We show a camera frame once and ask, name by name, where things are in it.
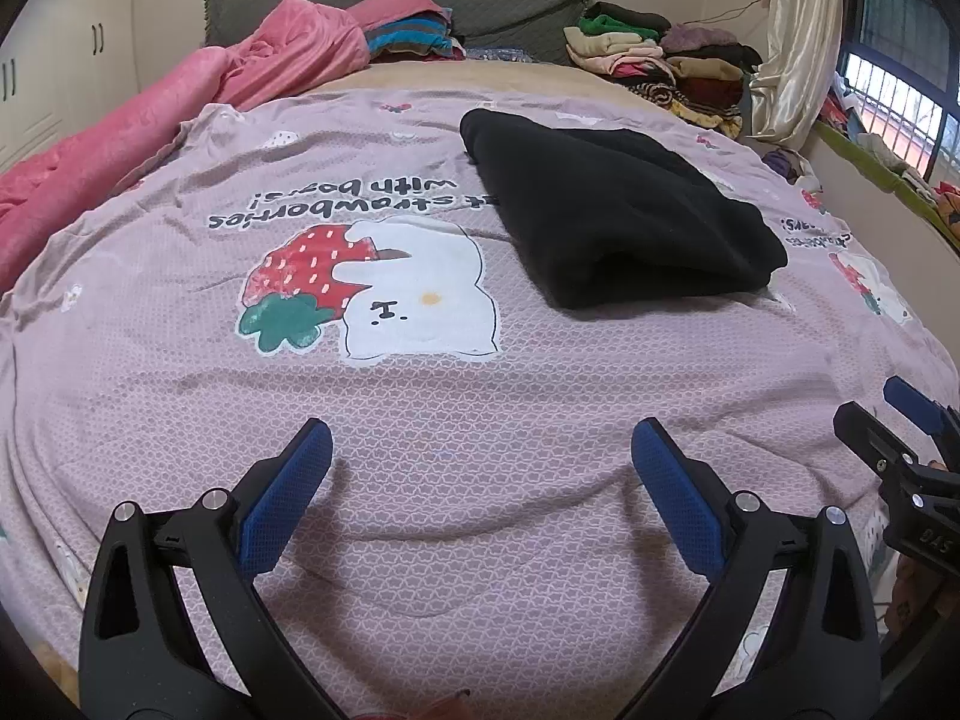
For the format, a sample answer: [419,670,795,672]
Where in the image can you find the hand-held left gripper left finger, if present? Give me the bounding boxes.
[79,418,335,720]

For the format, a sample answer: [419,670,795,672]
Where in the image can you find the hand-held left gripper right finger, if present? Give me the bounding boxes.
[630,418,883,720]

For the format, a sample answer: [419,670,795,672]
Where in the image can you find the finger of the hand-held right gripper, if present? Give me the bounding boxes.
[833,400,921,475]
[883,376,960,437]

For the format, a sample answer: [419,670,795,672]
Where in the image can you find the black sweater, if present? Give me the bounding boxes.
[459,108,790,311]

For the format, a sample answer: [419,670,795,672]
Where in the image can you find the purple clothes bundle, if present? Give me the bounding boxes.
[763,148,805,186]

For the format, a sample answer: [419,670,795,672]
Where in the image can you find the pile of folded clothes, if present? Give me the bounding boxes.
[562,0,767,142]

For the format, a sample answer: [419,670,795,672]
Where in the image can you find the striped folded clothes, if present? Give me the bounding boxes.
[364,7,471,65]

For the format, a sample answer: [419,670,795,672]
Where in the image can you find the brown patterned cloth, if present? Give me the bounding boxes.
[883,555,960,642]

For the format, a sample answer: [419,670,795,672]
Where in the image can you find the pink printed quilt cover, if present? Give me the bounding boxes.
[0,85,960,720]

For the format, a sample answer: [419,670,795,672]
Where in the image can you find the green windowsill cover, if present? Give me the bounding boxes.
[812,118,960,250]

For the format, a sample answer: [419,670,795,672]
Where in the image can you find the barred window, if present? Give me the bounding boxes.
[831,0,960,190]

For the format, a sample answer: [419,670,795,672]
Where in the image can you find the cream satin curtain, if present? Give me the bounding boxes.
[748,0,854,152]

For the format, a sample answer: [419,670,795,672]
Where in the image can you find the pink fleece blanket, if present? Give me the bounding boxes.
[0,0,452,295]

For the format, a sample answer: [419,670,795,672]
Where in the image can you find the beige bed sheet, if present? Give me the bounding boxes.
[296,58,646,110]

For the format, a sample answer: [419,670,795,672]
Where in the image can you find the white wardrobe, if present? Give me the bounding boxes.
[0,0,141,175]

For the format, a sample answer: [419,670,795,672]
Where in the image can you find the grey quilted headboard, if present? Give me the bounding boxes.
[204,0,595,66]

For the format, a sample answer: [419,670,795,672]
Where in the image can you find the thin wall cable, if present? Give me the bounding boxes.
[700,0,775,25]

